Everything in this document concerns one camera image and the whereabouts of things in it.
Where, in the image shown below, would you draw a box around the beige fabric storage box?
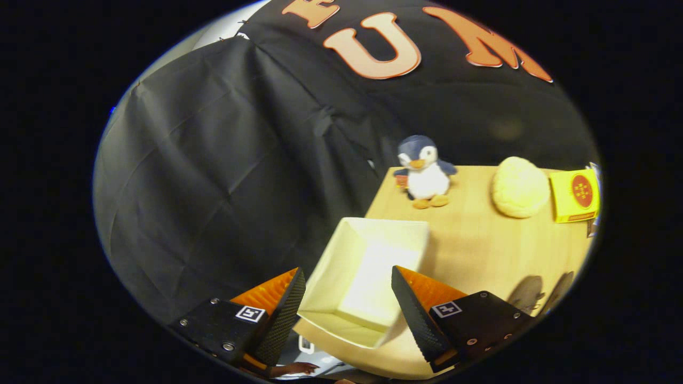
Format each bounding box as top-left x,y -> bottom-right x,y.
297,217 -> 430,350

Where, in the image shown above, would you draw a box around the yellow plush bun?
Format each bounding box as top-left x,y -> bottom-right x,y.
491,156 -> 551,219

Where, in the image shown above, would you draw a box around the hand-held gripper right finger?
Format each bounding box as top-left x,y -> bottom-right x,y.
391,265 -> 537,374

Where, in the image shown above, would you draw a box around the yellow book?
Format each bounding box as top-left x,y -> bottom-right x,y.
549,169 -> 601,223

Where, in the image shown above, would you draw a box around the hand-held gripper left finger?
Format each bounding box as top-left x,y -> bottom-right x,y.
170,267 -> 307,377

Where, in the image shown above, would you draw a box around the plush penguin toy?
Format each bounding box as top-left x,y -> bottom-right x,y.
393,135 -> 458,210

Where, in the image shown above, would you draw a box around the brown fuzzy shoe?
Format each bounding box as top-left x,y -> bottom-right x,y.
539,271 -> 575,318
507,275 -> 546,316

